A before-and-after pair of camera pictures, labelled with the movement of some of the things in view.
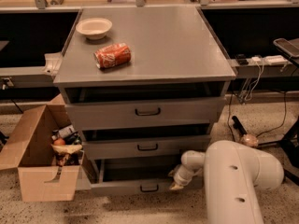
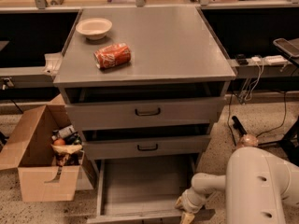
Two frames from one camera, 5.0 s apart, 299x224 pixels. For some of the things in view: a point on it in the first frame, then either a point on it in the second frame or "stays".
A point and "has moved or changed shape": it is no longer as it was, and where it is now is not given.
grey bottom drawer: (134, 175) has moved or changed shape
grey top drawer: (140, 113) stays
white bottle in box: (63, 133) stays
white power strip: (271, 60) stays
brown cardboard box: (29, 151) stays
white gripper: (179, 178) → (189, 203)
